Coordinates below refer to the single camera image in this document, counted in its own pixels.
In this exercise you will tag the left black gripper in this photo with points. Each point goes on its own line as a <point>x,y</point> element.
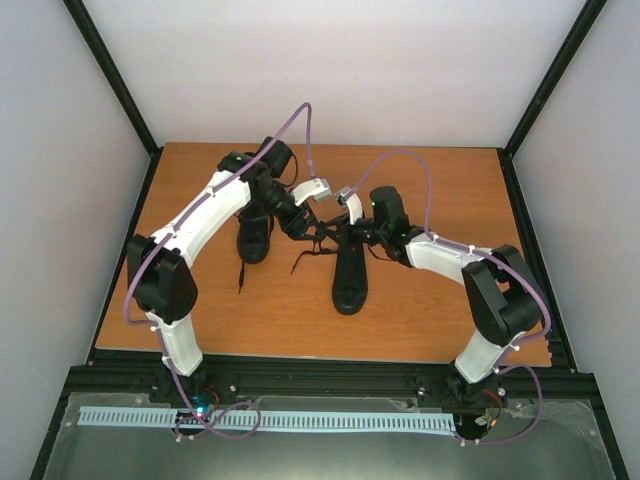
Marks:
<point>296,231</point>

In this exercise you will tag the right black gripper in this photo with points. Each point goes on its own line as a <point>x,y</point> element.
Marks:
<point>344,225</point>

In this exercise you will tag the black sneaker with laces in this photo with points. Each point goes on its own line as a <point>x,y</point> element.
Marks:
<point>350,281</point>

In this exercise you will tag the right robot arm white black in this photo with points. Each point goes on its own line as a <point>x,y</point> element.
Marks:
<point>504,299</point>

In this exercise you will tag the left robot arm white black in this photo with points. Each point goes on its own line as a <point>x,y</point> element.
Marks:
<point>159,266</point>

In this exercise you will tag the black sneaker left one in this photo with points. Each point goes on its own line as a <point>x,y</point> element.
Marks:
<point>253,238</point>

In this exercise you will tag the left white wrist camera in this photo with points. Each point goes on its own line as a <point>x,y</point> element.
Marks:
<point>315,188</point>

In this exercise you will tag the white slotted cable duct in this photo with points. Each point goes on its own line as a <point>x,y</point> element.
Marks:
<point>272,421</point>

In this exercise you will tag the grey metal base plate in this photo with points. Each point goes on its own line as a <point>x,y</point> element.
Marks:
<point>530,440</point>

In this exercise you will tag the left black corner post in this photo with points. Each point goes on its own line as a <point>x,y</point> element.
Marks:
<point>101,54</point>

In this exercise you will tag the black corner post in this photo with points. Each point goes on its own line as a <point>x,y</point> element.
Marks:
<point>101,54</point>
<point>569,47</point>

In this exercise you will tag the right black corner post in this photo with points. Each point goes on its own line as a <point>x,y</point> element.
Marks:
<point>569,47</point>

